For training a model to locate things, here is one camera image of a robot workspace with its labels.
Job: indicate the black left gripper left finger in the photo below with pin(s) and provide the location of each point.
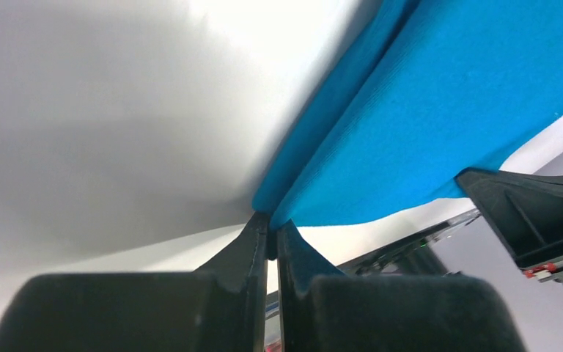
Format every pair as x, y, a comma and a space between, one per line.
218, 307

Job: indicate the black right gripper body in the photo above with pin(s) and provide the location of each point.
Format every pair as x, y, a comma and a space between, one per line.
526, 214

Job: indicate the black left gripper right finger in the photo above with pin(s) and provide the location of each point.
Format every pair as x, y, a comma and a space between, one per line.
324, 309

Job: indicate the blue t shirt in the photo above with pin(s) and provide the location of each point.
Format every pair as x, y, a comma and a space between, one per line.
428, 89

